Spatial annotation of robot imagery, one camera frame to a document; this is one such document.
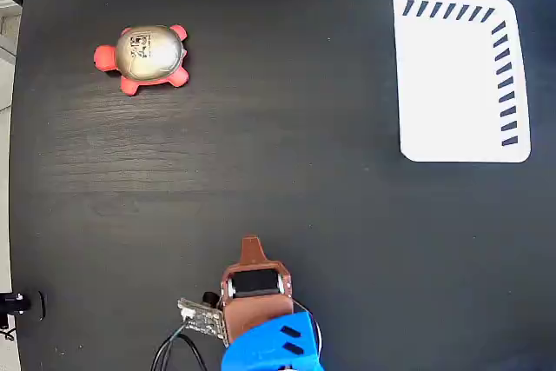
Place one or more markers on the red turtle toy silver shell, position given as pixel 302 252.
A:
pixel 147 56

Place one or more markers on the white paper with striped border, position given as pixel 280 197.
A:
pixel 452 84

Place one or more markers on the bare camera circuit board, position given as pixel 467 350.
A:
pixel 202 316

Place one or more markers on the black table clamp mount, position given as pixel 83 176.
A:
pixel 19 302

